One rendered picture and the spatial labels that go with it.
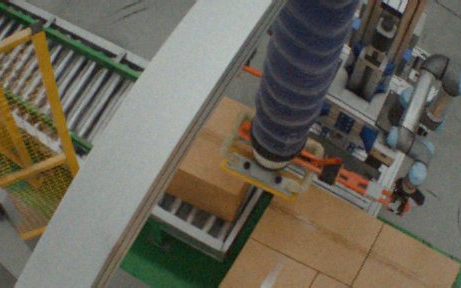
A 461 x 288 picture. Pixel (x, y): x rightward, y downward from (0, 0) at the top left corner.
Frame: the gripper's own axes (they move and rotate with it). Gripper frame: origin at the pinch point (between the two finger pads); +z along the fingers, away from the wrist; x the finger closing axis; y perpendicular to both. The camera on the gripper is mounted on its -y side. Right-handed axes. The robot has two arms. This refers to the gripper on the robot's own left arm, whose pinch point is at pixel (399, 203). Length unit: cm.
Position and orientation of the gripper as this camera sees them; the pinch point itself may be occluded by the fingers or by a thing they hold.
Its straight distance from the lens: 302.4
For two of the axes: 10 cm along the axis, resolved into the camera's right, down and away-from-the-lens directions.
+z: -0.7, 3.9, 9.2
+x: -4.5, 8.1, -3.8
